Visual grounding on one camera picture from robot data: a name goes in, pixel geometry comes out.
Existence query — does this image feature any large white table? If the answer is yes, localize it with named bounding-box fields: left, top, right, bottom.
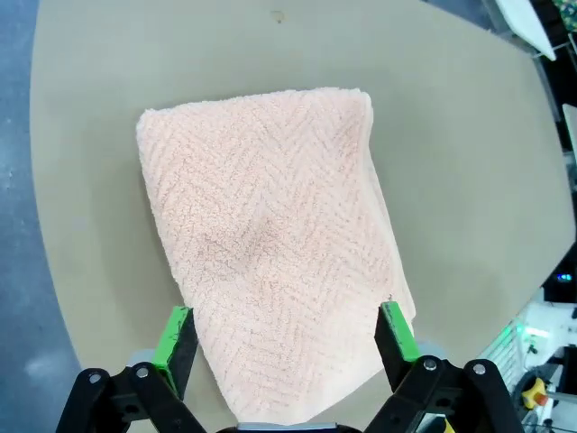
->
left=494, top=0, right=558, bottom=61

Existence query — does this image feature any white aluminium frame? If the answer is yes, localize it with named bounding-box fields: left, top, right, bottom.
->
left=477, top=288, right=563, bottom=393

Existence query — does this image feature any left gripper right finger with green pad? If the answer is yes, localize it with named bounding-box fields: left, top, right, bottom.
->
left=360, top=295, right=527, bottom=433

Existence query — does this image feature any pink herringbone towel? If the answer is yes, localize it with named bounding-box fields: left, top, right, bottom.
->
left=135, top=87, right=417, bottom=428

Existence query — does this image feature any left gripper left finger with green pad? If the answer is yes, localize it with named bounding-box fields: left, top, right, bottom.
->
left=54, top=305, right=213, bottom=433

